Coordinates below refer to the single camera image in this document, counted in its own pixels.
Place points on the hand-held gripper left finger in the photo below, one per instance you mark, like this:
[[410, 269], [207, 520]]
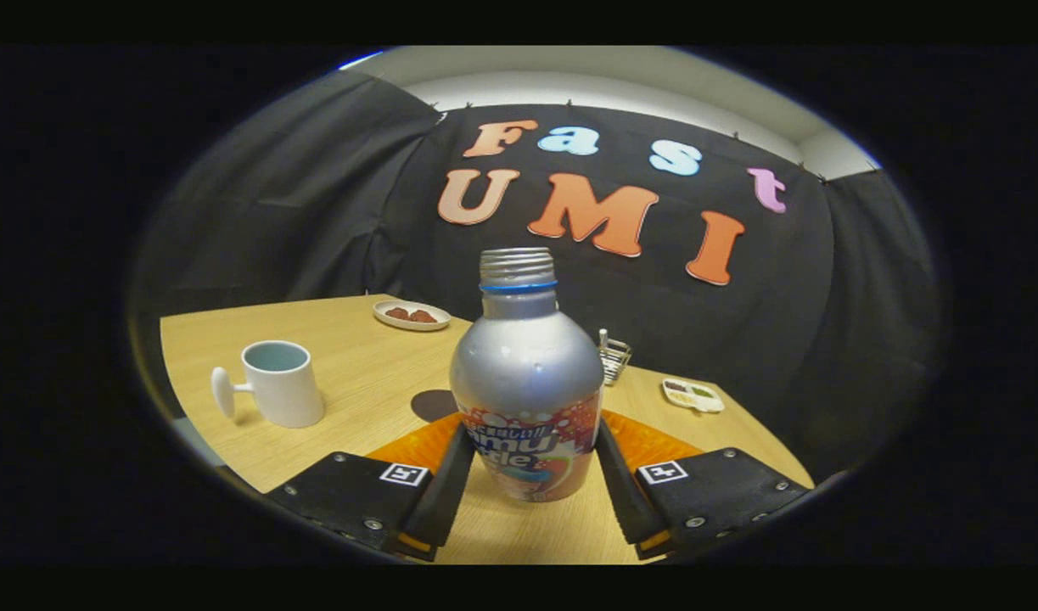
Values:
[[446, 492]]

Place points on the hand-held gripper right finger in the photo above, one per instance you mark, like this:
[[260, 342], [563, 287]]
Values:
[[625, 501]]

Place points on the dark brown round coaster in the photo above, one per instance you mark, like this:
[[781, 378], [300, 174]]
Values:
[[432, 406]]

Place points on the silver juice bottle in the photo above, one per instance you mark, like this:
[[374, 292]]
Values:
[[527, 365]]

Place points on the white cup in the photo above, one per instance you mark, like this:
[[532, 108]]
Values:
[[285, 395]]

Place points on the white divided condiment tray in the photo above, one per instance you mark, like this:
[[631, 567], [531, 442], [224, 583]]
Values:
[[692, 396]]

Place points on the wooden table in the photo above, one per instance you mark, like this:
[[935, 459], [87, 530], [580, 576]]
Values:
[[366, 365]]

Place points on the red-brown food piece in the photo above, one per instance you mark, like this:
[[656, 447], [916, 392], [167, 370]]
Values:
[[423, 316], [397, 313]]

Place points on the white oval plate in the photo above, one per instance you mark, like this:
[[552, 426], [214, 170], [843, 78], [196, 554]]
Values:
[[383, 320]]

